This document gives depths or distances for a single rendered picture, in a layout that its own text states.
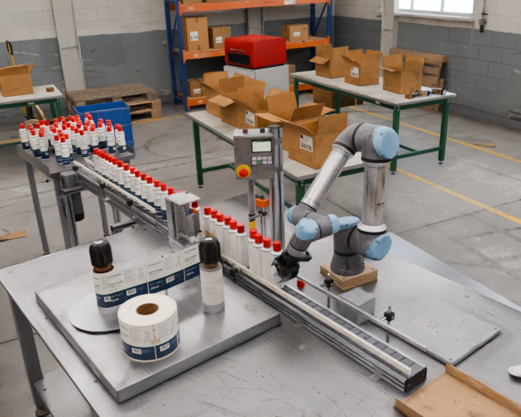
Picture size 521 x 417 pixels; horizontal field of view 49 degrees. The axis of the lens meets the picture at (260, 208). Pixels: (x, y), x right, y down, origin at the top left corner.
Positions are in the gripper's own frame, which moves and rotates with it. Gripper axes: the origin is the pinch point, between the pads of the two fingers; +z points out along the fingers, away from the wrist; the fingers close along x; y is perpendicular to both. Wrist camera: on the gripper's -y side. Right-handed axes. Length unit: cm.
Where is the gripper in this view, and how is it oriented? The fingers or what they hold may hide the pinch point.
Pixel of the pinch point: (283, 279)
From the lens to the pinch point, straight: 231.1
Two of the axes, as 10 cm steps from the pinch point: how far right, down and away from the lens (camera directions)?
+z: -2.8, 6.6, 7.0
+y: -7.9, 2.6, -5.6
